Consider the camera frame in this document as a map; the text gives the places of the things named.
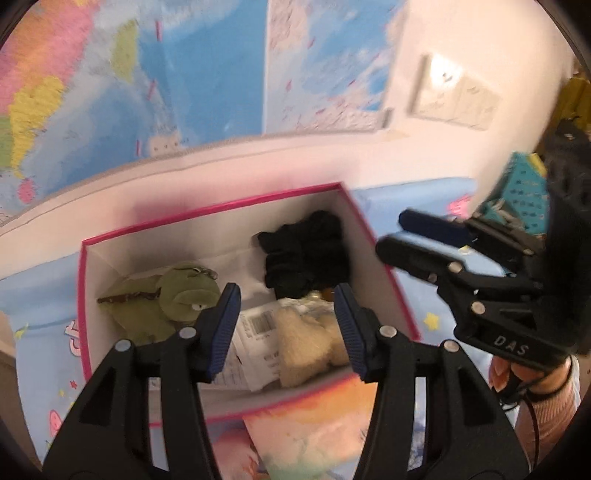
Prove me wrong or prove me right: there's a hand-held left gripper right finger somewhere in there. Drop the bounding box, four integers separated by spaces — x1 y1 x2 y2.
333 282 529 480

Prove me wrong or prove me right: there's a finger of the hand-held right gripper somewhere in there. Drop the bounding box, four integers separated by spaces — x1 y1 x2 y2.
398 210 546 278
375 234 546 326

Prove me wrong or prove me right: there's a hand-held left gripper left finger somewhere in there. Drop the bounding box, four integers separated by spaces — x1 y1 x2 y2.
42 282 242 480

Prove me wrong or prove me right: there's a clear packet with printed label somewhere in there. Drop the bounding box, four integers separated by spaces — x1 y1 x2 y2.
217 302 283 394

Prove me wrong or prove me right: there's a beige plush toy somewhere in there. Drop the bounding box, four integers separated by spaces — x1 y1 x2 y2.
274 300 352 389

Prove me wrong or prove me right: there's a green plush dinosaur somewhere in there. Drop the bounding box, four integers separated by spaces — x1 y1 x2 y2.
96 261 222 345

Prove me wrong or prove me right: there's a black scrunchie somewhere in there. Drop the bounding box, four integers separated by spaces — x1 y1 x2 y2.
257 210 347 301

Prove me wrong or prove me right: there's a pink cardboard box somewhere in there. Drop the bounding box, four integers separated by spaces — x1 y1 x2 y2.
76 182 422 424

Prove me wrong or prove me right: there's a person's right hand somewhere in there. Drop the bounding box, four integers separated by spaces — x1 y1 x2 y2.
488 353 575 404

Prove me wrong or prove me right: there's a teal perforated plastic basket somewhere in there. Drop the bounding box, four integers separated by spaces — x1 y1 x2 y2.
479 152 553 237

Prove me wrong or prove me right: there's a colourful book under box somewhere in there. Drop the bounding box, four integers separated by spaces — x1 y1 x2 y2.
242 373 382 480

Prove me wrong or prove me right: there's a yellow cloth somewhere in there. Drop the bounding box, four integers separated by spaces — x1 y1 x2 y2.
553 75 591 139

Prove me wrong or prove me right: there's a thin black cord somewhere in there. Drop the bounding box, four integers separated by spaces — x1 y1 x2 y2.
498 369 574 468

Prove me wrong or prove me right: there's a colourful wall map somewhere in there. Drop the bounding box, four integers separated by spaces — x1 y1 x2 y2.
0 0 413 223

